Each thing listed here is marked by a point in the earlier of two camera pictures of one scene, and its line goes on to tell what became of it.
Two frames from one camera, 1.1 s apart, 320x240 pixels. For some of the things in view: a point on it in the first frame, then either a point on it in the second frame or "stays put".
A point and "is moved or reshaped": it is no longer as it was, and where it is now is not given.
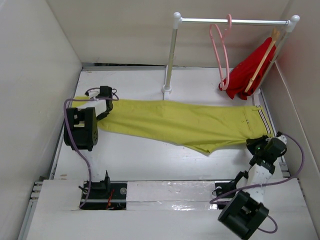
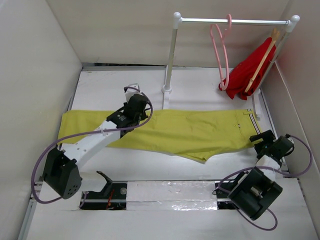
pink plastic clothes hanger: [224, 85] stays put
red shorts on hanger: [235, 83] stays put
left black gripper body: [105, 113] → [141, 117]
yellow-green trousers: [207, 127] is moved or reshaped
